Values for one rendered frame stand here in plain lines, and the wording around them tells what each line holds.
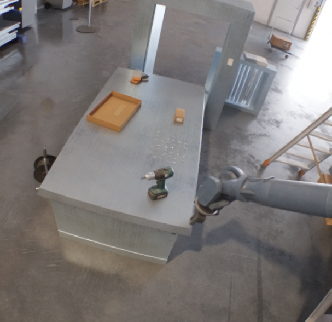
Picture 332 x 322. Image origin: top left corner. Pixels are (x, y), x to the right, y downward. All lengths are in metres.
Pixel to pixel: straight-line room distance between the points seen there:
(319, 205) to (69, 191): 1.36
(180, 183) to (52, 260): 1.16
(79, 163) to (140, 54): 1.67
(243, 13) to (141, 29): 1.08
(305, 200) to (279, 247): 1.68
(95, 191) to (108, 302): 0.84
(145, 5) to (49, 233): 2.36
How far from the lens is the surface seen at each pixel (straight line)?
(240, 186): 1.23
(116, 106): 2.37
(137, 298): 2.09
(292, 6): 10.95
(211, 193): 1.33
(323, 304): 2.00
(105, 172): 1.81
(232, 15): 2.85
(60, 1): 7.61
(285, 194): 1.08
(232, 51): 2.96
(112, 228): 1.87
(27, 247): 2.31
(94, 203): 1.66
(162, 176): 1.55
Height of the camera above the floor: 2.01
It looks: 42 degrees down
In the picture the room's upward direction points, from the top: 15 degrees clockwise
